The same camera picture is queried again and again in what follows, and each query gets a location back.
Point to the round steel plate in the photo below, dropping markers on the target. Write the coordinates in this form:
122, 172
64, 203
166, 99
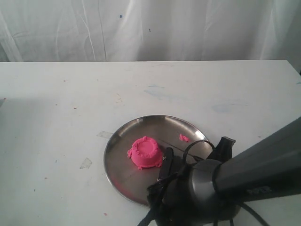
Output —
131, 182

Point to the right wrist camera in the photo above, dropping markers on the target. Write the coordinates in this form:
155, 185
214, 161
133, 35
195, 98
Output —
167, 161

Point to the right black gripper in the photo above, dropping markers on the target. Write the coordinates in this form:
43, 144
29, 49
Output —
171, 200

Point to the pink clay mound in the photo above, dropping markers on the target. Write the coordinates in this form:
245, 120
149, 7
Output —
145, 153

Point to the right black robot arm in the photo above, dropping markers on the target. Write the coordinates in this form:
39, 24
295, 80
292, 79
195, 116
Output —
215, 189

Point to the black kitchen knife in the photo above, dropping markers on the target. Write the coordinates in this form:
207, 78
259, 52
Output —
178, 148

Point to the pink crumb near knife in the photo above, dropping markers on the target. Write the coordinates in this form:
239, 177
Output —
184, 138

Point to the white backdrop curtain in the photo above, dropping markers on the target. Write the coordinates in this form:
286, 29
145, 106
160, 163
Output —
149, 30

